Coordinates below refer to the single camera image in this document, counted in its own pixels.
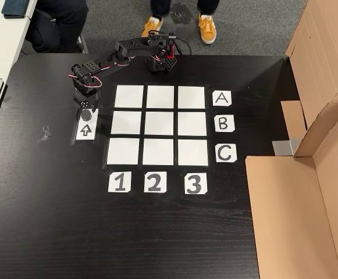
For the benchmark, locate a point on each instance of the person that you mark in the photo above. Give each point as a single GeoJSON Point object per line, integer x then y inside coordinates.
{"type": "Point", "coordinates": [206, 29]}
{"type": "Point", "coordinates": [61, 26]}

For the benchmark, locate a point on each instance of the metal chair leg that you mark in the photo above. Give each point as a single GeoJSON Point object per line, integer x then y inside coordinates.
{"type": "Point", "coordinates": [83, 43]}

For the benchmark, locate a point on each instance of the paper label number 3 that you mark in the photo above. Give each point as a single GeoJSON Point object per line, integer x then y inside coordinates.
{"type": "Point", "coordinates": [187, 175]}

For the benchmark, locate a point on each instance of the white arrow paper sheet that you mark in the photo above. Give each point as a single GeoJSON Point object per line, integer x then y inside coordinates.
{"type": "Point", "coordinates": [94, 132]}

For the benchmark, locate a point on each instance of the crumpled clear tape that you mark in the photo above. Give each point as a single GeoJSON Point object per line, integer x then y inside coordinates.
{"type": "Point", "coordinates": [44, 134]}

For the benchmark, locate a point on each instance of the paper label letter A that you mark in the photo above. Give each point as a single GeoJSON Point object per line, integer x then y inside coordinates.
{"type": "Point", "coordinates": [215, 103]}

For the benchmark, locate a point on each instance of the paper label number 2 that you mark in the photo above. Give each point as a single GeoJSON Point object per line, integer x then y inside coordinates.
{"type": "Point", "coordinates": [147, 174]}

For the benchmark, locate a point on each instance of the paper label letter C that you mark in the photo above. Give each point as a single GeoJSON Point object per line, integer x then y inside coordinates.
{"type": "Point", "coordinates": [218, 160]}

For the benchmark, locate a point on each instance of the clear tape piece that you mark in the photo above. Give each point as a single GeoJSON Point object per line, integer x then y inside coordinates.
{"type": "Point", "coordinates": [7, 101]}

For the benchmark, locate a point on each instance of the black octagonal token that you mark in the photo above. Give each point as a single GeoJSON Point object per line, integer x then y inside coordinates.
{"type": "Point", "coordinates": [86, 114]}

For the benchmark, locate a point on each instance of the paper label letter B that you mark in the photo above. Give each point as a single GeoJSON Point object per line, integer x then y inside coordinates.
{"type": "Point", "coordinates": [217, 129]}

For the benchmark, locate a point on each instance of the dark blue notebook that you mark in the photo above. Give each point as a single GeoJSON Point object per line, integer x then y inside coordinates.
{"type": "Point", "coordinates": [17, 8]}

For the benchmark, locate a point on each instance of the red black bar clamp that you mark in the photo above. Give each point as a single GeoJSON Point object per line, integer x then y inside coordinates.
{"type": "Point", "coordinates": [170, 50]}

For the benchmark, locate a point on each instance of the grey tape strip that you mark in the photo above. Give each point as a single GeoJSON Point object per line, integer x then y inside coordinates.
{"type": "Point", "coordinates": [283, 147]}

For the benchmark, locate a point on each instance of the white desk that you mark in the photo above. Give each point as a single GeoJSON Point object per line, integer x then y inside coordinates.
{"type": "Point", "coordinates": [0, 43]}

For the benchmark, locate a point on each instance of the white paper grid square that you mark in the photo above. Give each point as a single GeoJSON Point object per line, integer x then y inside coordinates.
{"type": "Point", "coordinates": [160, 97]}
{"type": "Point", "coordinates": [129, 96]}
{"type": "Point", "coordinates": [191, 97]}
{"type": "Point", "coordinates": [158, 152]}
{"type": "Point", "coordinates": [159, 123]}
{"type": "Point", "coordinates": [193, 153]}
{"type": "Point", "coordinates": [126, 122]}
{"type": "Point", "coordinates": [192, 123]}
{"type": "Point", "coordinates": [123, 151]}

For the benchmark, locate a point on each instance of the paper label number 1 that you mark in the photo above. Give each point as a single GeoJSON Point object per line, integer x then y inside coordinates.
{"type": "Point", "coordinates": [112, 174]}

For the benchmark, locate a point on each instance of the brown cardboard panel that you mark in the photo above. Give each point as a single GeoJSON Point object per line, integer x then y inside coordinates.
{"type": "Point", "coordinates": [325, 43]}
{"type": "Point", "coordinates": [288, 218]}

